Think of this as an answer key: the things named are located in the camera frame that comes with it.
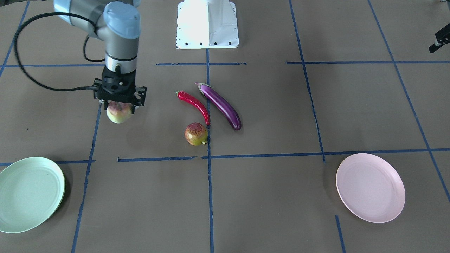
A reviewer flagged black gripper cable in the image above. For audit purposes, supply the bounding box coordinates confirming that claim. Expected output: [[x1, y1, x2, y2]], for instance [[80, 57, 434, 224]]
[[13, 12, 106, 92]]

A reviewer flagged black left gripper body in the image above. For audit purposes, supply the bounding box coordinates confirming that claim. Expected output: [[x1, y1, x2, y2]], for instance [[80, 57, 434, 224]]
[[429, 24, 450, 53]]

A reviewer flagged red chili pepper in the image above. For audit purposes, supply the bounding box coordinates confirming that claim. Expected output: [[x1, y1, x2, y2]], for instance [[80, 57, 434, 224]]
[[175, 91, 211, 126]]

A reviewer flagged green plate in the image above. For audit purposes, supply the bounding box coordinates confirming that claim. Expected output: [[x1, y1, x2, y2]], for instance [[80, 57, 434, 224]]
[[0, 157, 65, 233]]

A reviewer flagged pink plate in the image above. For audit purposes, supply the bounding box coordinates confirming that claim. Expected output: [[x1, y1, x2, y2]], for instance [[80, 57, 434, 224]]
[[335, 153, 406, 223]]

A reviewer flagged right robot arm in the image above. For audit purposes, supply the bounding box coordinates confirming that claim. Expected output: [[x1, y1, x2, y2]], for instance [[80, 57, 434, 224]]
[[53, 0, 147, 107]]

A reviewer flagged yellow pink peach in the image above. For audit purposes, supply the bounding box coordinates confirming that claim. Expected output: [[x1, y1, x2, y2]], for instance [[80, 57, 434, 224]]
[[106, 101, 133, 124]]

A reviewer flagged red apple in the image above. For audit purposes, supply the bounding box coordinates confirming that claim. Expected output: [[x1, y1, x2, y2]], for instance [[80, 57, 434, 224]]
[[184, 122, 208, 146]]

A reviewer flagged white central pillar base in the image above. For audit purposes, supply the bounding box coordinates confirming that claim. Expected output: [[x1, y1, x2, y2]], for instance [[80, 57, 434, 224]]
[[176, 0, 239, 50]]

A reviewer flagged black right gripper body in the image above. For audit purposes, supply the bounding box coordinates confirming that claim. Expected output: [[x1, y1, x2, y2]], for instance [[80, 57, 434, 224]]
[[93, 67, 147, 107]]

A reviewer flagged purple eggplant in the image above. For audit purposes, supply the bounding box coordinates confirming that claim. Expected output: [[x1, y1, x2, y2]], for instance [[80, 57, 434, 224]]
[[195, 82, 242, 131]]

